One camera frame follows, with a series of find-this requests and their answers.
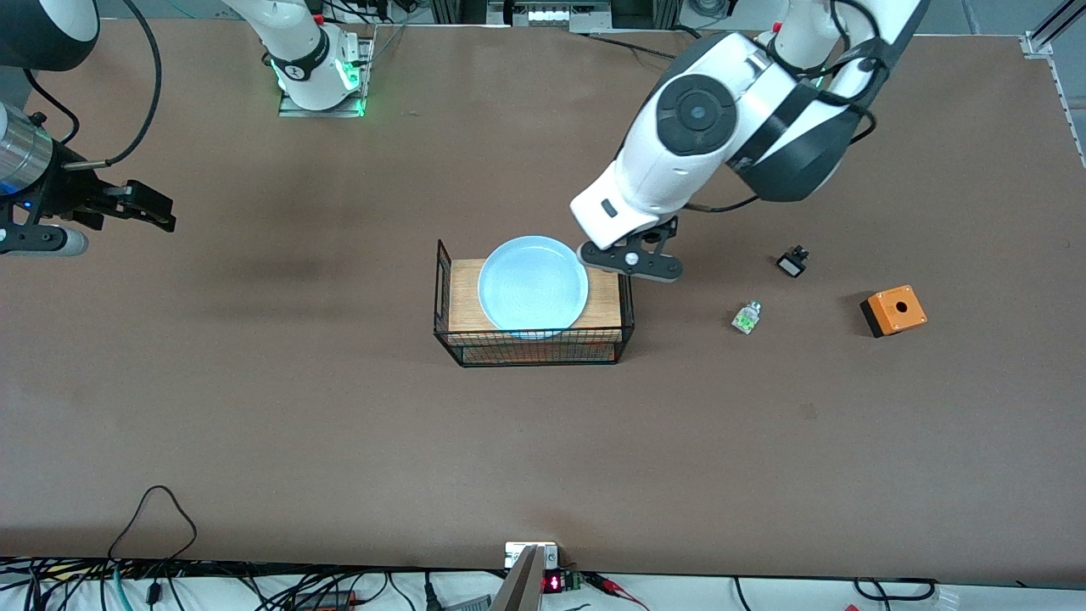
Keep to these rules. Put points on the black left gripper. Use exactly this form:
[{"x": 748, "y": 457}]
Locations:
[{"x": 652, "y": 237}]

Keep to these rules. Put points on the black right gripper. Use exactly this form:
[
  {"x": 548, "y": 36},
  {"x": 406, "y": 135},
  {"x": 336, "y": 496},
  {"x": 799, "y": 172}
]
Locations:
[{"x": 61, "y": 188}]

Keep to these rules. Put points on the light blue round plate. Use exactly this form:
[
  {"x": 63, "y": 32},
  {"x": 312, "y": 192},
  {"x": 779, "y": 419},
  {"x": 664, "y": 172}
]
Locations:
[{"x": 530, "y": 284}]

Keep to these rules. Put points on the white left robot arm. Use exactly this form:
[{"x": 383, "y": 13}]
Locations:
[{"x": 662, "y": 170}]

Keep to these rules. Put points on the wooden board shelf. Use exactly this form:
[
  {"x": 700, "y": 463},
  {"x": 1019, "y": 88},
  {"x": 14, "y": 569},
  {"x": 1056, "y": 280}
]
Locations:
[{"x": 462, "y": 297}]

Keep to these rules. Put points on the red clip lead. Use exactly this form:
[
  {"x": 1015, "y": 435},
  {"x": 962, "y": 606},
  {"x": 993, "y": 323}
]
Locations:
[{"x": 607, "y": 584}]

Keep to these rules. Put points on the small green circuit board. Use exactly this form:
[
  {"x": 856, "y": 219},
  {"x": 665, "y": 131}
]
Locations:
[{"x": 575, "y": 581}]

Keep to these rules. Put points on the red digit display module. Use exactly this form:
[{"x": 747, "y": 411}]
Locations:
[{"x": 553, "y": 584}]

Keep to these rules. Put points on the grey aluminium bar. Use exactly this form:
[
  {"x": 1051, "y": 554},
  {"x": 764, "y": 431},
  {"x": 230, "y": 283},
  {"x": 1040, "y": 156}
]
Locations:
[{"x": 519, "y": 590}]

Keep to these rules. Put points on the black power adapter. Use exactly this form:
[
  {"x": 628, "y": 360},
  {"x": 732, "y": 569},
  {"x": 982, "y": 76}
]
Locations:
[{"x": 327, "y": 601}]

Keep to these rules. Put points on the green push button switch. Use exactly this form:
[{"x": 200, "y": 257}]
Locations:
[{"x": 746, "y": 319}]

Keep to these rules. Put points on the black push button switch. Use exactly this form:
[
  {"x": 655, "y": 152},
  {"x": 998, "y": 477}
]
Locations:
[{"x": 792, "y": 265}]

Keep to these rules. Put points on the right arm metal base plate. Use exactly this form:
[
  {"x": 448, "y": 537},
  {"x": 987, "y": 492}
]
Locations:
[{"x": 293, "y": 109}]

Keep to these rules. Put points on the aluminium frame structure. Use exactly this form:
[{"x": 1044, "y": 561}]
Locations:
[{"x": 551, "y": 15}]

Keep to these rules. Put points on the orange button enclosure box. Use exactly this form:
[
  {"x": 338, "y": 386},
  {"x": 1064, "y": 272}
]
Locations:
[{"x": 895, "y": 310}]

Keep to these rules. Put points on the silver metal bracket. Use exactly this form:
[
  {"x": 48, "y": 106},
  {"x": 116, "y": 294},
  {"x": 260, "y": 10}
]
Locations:
[{"x": 513, "y": 553}]

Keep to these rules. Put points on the aluminium profile post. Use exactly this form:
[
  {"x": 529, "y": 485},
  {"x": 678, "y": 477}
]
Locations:
[{"x": 1037, "y": 44}]

